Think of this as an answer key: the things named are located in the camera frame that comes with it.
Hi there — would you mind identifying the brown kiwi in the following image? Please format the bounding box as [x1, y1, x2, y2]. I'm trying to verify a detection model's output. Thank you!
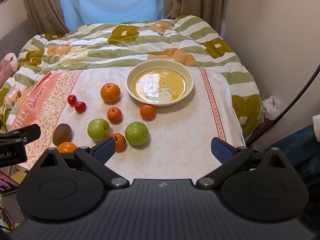
[52, 123, 72, 147]

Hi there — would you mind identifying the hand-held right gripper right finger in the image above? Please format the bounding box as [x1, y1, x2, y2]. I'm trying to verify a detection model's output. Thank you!
[196, 137, 292, 189]

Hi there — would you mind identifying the black cable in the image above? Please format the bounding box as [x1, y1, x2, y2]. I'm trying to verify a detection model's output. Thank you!
[246, 64, 320, 145]

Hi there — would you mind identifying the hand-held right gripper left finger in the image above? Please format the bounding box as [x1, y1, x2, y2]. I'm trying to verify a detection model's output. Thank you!
[30, 137, 130, 189]

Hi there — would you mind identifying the green striped floral quilt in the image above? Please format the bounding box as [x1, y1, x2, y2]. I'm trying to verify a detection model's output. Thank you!
[0, 14, 264, 145]

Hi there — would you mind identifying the green apple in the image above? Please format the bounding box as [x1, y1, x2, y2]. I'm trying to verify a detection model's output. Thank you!
[87, 118, 111, 142]
[124, 121, 150, 146]

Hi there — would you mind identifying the grey bed headboard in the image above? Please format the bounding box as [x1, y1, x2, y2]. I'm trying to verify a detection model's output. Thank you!
[0, 17, 33, 55]

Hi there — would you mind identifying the pink plush toy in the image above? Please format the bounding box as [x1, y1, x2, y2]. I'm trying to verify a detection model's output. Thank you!
[0, 52, 18, 85]

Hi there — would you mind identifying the cream plate with cartoon print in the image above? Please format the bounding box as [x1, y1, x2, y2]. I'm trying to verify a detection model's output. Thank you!
[125, 60, 195, 107]

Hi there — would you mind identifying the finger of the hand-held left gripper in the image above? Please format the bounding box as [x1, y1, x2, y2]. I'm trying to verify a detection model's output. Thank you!
[0, 124, 42, 145]

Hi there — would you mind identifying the light-skinned orange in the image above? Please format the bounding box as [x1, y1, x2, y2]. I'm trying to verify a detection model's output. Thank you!
[100, 82, 121, 103]
[57, 142, 78, 153]

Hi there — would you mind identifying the beige curtain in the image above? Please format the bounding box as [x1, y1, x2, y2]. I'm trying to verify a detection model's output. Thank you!
[161, 0, 228, 34]
[19, 0, 69, 34]

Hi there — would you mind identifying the tissue packet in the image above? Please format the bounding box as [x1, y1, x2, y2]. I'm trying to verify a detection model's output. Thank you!
[3, 89, 22, 109]

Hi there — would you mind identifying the person's blue denim leg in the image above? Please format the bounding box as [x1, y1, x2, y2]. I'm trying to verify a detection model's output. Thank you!
[261, 124, 320, 188]

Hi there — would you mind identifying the light blue sheer curtain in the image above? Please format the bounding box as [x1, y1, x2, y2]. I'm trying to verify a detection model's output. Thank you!
[56, 0, 165, 32]

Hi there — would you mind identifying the white plastic bag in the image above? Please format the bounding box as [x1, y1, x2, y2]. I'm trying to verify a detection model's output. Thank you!
[262, 96, 282, 120]

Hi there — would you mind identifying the smartphone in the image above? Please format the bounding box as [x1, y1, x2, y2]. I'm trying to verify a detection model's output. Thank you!
[0, 171, 20, 194]

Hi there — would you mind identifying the white cloth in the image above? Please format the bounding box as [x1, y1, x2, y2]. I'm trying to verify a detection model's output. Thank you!
[312, 114, 320, 143]

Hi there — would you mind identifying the small dark tangerine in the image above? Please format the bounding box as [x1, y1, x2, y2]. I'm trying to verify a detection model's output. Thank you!
[111, 133, 126, 152]
[139, 104, 156, 120]
[107, 107, 123, 123]

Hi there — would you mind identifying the peach floral tablecloth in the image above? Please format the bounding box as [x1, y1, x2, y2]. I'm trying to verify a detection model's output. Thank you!
[7, 66, 247, 178]

